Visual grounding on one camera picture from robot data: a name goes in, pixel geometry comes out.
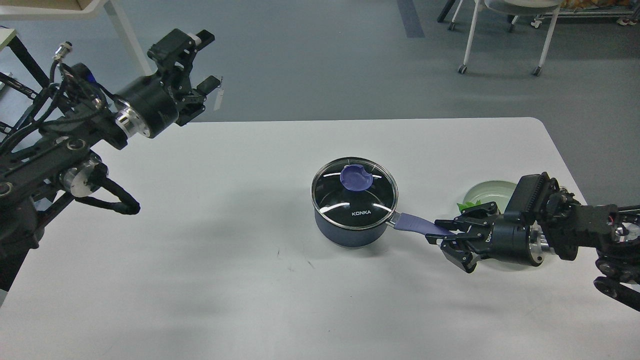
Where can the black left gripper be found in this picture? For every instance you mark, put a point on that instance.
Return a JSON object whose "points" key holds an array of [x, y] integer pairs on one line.
{"points": [[145, 105]]}

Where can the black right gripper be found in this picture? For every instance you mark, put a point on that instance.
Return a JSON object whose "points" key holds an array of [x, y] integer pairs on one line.
{"points": [[479, 233]]}

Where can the blue saucepan with handle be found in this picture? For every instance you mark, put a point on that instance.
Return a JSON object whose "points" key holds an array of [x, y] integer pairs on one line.
{"points": [[359, 239]]}

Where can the glass lid with blue knob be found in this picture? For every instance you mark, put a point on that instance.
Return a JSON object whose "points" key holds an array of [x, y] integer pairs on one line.
{"points": [[354, 193]]}

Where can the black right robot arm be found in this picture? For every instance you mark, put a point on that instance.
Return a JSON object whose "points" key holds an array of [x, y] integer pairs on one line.
{"points": [[543, 217]]}

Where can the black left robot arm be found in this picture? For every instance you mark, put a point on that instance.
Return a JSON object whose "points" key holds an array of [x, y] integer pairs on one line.
{"points": [[47, 160]]}

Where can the orange toy carrot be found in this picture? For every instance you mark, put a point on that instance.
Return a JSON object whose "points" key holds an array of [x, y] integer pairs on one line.
{"points": [[464, 206]]}

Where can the metal floor plate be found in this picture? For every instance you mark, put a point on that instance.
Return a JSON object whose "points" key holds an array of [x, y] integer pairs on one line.
{"points": [[219, 95]]}

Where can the clear glass plate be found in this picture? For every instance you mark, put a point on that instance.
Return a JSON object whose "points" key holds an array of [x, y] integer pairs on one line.
{"points": [[497, 191]]}

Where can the black metal rack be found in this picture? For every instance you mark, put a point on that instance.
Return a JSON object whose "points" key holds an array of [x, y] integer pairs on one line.
{"points": [[27, 106]]}

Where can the rolling cart base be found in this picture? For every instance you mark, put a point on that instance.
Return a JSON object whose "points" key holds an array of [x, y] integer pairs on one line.
{"points": [[623, 11]]}

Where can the white table frame leg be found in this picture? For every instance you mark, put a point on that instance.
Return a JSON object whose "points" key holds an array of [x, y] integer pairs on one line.
{"points": [[59, 10]]}

